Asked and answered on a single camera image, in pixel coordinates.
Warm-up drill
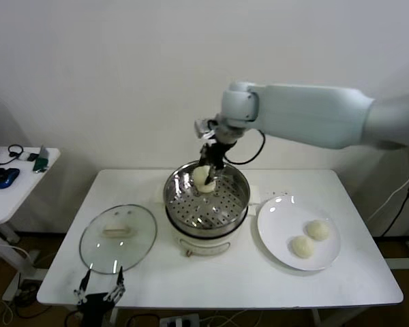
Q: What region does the blue computer mouse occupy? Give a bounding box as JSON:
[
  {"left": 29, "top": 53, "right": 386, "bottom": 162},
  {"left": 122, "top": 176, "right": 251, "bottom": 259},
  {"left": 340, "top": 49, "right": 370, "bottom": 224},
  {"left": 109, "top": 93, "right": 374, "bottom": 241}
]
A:
[{"left": 0, "top": 168, "right": 21, "bottom": 190}]

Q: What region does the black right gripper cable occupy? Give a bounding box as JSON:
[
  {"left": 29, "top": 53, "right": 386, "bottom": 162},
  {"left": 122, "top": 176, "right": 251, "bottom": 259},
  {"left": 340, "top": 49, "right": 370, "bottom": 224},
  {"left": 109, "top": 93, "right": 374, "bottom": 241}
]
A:
[{"left": 223, "top": 129, "right": 267, "bottom": 165}]

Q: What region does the white wall cable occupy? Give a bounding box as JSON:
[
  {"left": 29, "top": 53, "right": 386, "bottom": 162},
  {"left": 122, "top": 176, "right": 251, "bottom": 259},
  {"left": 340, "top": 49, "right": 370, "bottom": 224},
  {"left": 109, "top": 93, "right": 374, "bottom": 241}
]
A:
[{"left": 365, "top": 168, "right": 409, "bottom": 223}]

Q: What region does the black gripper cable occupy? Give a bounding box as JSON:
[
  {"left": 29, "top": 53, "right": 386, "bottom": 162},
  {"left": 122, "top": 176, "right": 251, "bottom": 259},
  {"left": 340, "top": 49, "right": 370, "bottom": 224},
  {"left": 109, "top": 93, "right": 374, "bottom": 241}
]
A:
[
  {"left": 223, "top": 129, "right": 267, "bottom": 165},
  {"left": 65, "top": 308, "right": 83, "bottom": 327}
]

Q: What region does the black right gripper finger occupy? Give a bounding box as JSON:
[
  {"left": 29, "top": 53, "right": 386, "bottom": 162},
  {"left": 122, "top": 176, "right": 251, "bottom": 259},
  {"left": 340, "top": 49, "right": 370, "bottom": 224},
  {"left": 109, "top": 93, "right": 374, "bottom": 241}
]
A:
[
  {"left": 215, "top": 155, "right": 227, "bottom": 179},
  {"left": 200, "top": 157, "right": 215, "bottom": 183}
]

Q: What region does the perforated steel steamer basket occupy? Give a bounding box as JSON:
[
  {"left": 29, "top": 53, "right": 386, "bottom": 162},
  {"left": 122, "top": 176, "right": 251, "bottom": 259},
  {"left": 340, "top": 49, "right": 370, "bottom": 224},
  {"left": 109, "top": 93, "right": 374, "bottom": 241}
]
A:
[{"left": 162, "top": 159, "right": 252, "bottom": 236}]

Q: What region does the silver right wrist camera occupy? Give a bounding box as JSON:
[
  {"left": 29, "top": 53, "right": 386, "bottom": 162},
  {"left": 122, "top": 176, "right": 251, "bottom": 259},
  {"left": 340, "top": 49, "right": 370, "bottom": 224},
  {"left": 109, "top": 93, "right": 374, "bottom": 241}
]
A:
[{"left": 194, "top": 118, "right": 216, "bottom": 140}]

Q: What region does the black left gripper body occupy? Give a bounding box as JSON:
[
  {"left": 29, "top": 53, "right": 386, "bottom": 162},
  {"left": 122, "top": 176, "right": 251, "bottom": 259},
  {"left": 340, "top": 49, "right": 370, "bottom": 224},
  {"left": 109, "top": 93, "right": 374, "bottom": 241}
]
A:
[{"left": 77, "top": 292, "right": 117, "bottom": 327}]

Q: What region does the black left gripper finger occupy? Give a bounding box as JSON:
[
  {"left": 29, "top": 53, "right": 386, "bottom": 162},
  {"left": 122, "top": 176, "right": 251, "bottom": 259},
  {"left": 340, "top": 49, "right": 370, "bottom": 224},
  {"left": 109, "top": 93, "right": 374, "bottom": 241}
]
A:
[
  {"left": 73, "top": 269, "right": 91, "bottom": 305},
  {"left": 103, "top": 266, "right": 127, "bottom": 302}
]

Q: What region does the green and grey gadget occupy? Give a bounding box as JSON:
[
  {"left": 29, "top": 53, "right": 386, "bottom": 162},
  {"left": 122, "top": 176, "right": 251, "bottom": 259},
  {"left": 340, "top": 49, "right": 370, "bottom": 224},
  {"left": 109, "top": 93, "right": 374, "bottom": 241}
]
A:
[{"left": 32, "top": 145, "right": 51, "bottom": 175}]

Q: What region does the round glass lid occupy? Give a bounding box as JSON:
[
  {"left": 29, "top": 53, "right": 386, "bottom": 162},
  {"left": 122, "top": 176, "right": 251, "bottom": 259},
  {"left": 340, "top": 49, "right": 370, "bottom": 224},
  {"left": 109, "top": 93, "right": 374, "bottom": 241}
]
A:
[{"left": 79, "top": 204, "right": 157, "bottom": 275}]

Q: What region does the white side table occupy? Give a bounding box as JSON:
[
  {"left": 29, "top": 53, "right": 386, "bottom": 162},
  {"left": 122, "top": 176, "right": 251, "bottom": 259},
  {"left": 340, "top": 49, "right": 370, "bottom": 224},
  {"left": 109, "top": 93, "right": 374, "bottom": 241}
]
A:
[{"left": 0, "top": 146, "right": 61, "bottom": 304}]

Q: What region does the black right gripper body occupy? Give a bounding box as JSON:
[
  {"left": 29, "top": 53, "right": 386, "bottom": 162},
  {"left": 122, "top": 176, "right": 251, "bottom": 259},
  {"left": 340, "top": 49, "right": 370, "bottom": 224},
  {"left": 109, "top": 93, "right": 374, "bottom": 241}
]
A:
[{"left": 200, "top": 138, "right": 235, "bottom": 168}]

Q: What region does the white electric cooker pot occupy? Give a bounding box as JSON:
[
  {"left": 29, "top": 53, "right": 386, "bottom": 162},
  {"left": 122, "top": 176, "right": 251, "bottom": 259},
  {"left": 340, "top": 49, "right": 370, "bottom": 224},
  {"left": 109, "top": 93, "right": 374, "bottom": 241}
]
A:
[{"left": 154, "top": 183, "right": 261, "bottom": 259}]

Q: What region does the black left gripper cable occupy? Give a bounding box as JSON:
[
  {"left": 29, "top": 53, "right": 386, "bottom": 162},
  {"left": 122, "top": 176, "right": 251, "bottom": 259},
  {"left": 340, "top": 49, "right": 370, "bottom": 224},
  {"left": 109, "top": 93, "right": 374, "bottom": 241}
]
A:
[{"left": 65, "top": 308, "right": 83, "bottom": 327}]

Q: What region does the white oval plate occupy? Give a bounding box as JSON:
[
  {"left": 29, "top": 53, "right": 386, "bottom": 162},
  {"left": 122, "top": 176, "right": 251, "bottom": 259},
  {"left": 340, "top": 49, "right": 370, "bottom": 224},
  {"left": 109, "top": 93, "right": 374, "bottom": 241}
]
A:
[{"left": 257, "top": 195, "right": 342, "bottom": 272}]

